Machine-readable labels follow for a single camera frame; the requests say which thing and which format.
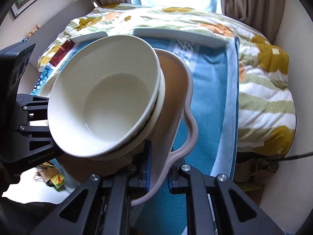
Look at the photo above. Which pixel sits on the grey tray table edge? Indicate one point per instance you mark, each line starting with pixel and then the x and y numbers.
pixel 161 33

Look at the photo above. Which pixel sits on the small plush toy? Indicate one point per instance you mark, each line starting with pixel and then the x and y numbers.
pixel 32 30

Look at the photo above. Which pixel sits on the cream round bowl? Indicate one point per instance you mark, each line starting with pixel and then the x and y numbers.
pixel 145 132

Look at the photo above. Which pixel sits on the grey bed headboard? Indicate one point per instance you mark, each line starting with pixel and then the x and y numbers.
pixel 50 30

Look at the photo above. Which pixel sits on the right brown curtain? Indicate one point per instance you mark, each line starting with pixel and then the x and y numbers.
pixel 262 15

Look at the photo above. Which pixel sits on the floral green white duvet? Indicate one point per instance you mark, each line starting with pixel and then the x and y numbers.
pixel 267 115

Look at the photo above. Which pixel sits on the pink square handled bowl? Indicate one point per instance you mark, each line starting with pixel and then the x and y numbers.
pixel 173 136

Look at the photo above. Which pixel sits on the white round bowl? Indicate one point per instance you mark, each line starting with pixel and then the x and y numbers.
pixel 104 96

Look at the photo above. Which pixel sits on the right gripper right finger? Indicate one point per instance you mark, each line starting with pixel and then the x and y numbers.
pixel 216 205

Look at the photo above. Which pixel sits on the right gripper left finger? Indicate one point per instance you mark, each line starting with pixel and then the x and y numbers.
pixel 100 205

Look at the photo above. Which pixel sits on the plain white plate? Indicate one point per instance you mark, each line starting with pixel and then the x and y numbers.
pixel 46 89

